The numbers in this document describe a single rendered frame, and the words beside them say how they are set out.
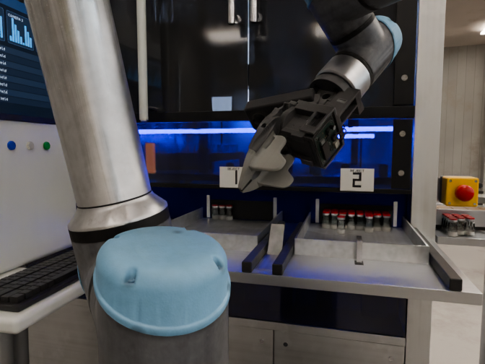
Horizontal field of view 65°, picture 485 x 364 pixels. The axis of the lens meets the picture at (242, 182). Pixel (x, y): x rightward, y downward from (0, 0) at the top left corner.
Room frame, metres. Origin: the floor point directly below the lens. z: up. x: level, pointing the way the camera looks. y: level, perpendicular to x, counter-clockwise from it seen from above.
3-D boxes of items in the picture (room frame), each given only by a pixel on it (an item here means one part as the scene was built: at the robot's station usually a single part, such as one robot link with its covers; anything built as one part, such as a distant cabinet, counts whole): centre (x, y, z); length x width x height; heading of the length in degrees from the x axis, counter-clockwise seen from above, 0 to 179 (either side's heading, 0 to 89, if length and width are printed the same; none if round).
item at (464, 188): (0.92, -0.54, 0.99); 0.04 x 0.04 x 0.04; 75
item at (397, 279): (0.89, -0.10, 0.87); 0.70 x 0.48 x 0.02; 75
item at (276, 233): (0.75, -0.06, 0.91); 0.14 x 0.03 x 0.06; 164
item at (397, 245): (0.92, -0.28, 0.90); 0.34 x 0.26 x 0.04; 165
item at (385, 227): (1.02, -0.31, 0.90); 0.18 x 0.02 x 0.05; 75
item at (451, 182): (0.97, -0.55, 0.99); 0.08 x 0.07 x 0.07; 165
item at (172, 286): (0.34, 0.07, 0.96); 0.13 x 0.12 x 0.14; 28
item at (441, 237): (1.00, -0.58, 0.87); 0.14 x 0.13 x 0.02; 165
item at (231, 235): (1.01, 0.05, 0.90); 0.34 x 0.26 x 0.04; 165
